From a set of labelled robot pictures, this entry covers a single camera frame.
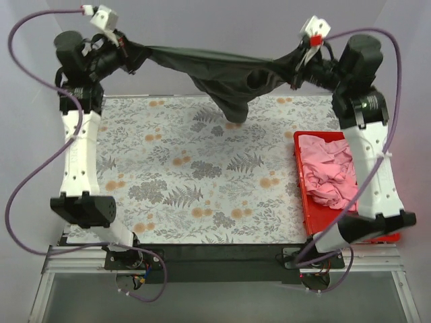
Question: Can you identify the dark grey t shirt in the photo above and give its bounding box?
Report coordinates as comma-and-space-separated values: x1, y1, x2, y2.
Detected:
124, 40, 302, 124

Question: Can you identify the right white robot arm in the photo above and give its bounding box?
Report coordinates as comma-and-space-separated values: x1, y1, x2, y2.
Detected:
292, 28, 417, 268

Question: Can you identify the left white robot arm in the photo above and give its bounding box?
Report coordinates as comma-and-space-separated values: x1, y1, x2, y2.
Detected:
50, 30, 147, 269

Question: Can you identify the pink t shirt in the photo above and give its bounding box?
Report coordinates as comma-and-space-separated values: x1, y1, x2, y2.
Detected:
298, 135, 358, 209

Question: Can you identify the floral table mat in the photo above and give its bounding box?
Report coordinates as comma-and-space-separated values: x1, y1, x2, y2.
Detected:
67, 96, 341, 245

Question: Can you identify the red plastic bin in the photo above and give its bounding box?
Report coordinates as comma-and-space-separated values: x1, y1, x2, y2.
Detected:
292, 131, 402, 243

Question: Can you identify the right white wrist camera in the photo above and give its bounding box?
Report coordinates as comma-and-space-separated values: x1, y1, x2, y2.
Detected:
300, 15, 331, 47

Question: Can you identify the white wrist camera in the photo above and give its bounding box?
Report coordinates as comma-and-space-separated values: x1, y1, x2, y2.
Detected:
81, 5, 119, 31
300, 15, 331, 47

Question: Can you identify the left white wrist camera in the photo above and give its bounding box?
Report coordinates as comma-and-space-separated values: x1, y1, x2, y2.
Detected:
81, 5, 119, 31

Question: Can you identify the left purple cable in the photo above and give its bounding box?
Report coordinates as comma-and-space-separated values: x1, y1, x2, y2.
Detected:
4, 8, 168, 303

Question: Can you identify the aluminium frame rail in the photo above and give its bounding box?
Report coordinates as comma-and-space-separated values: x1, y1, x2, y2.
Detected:
28, 245, 117, 323

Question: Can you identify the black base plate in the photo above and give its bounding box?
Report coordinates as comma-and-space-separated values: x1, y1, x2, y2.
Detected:
104, 244, 346, 285

